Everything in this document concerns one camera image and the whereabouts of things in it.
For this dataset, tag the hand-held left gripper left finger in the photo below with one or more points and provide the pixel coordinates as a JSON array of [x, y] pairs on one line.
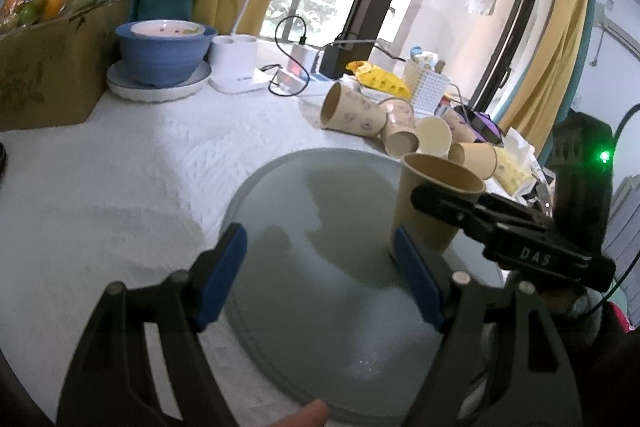
[[222, 277]]

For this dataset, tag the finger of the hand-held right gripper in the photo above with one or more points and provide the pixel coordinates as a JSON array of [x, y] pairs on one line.
[[515, 211], [445, 204]]

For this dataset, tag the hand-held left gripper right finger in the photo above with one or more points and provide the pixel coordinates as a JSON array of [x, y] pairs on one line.
[[417, 279]]

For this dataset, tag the plain brown paper cup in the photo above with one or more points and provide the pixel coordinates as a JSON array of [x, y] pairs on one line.
[[425, 187]]

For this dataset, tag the cream paper cup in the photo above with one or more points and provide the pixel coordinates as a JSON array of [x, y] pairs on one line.
[[434, 137]]

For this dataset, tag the small patterned paper cup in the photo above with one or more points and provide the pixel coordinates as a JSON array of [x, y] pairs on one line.
[[400, 127]]

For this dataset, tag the large patterned paper cup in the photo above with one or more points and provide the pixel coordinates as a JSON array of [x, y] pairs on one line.
[[352, 112]]

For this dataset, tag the person's left hand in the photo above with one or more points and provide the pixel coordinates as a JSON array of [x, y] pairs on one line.
[[300, 416]]

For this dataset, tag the yellow packet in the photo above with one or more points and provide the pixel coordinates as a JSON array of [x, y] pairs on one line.
[[512, 174]]

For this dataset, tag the white tissue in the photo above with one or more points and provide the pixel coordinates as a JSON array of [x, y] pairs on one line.
[[520, 147]]

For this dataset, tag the purple pouch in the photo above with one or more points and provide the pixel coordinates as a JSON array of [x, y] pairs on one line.
[[486, 127]]

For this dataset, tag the round grey glass tray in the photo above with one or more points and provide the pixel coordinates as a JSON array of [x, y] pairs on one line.
[[325, 267]]

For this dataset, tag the white mesh basket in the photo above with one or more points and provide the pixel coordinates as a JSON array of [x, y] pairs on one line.
[[424, 87]]

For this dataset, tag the yellow snack bag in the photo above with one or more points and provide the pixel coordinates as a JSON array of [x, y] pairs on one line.
[[380, 81]]

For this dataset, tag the white air conditioner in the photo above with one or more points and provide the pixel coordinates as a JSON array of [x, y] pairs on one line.
[[617, 27]]

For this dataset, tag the black box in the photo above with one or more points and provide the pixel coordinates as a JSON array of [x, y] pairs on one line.
[[334, 61]]

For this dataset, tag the white power strip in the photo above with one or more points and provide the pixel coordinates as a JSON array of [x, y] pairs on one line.
[[295, 82]]

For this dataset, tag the white plate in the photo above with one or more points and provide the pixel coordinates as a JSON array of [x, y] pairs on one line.
[[150, 91]]

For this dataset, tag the white power adapter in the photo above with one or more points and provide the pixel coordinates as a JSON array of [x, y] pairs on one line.
[[304, 57]]

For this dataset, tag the white desk lamp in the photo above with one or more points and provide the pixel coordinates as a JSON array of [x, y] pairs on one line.
[[235, 62]]

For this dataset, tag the blue bowl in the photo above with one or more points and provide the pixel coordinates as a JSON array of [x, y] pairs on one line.
[[160, 59]]

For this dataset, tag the pink bowl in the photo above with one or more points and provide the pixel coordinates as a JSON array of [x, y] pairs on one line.
[[167, 28]]

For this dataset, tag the cardboard box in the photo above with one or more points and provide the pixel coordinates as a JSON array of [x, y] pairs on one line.
[[50, 72]]

